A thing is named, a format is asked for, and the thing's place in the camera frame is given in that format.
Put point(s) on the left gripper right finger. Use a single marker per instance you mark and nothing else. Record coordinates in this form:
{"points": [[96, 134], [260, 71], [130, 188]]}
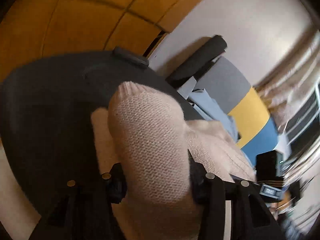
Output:
{"points": [[250, 216]]}

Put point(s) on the wooden wardrobe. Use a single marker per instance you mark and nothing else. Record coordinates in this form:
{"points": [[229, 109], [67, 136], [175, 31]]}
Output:
{"points": [[32, 29]]}

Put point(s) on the beige knitted sweater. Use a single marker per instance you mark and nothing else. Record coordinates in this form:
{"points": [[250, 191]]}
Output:
{"points": [[145, 131]]}

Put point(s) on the grey yellow blue headboard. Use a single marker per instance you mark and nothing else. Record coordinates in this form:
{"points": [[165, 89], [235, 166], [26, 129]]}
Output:
{"points": [[260, 132]]}

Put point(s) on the light blue grey garment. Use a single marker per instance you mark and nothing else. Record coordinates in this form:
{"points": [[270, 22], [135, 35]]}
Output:
{"points": [[215, 102]]}

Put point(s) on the black rolled mat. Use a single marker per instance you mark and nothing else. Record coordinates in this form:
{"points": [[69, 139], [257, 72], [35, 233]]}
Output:
{"points": [[211, 48]]}

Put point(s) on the window with white frame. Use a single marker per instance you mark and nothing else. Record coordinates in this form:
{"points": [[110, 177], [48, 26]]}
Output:
{"points": [[303, 129]]}

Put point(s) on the patterned beige curtain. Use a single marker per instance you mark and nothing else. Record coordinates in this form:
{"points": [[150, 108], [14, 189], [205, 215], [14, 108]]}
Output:
{"points": [[291, 83]]}

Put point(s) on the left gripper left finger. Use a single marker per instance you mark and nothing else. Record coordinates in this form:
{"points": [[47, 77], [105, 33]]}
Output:
{"points": [[82, 211]]}

